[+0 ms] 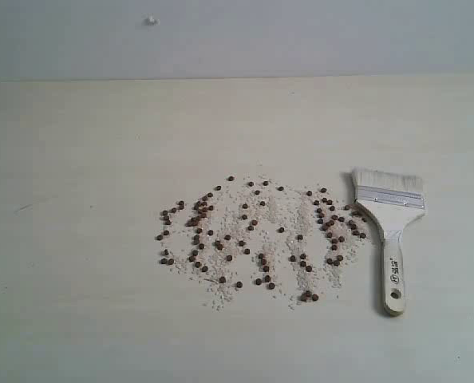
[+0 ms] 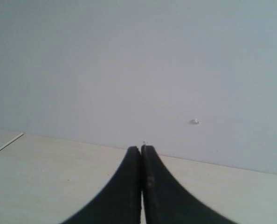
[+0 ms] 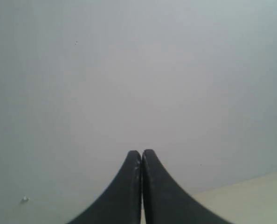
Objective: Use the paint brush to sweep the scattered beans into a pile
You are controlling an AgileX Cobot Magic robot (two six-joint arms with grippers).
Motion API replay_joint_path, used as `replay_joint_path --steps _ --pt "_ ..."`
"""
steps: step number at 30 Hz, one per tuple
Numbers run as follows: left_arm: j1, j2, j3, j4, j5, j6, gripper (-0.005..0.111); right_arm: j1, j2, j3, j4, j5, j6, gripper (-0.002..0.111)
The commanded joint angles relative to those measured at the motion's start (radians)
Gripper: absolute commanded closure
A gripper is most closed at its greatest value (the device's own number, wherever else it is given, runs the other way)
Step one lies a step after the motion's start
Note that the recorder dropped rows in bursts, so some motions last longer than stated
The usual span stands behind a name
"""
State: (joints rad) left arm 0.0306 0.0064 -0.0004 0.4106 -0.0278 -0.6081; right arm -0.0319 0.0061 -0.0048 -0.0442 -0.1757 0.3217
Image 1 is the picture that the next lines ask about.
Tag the white paint brush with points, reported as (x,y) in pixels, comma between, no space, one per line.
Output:
(393,201)

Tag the scattered rice and brown pellets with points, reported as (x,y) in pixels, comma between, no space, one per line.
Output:
(261,235)

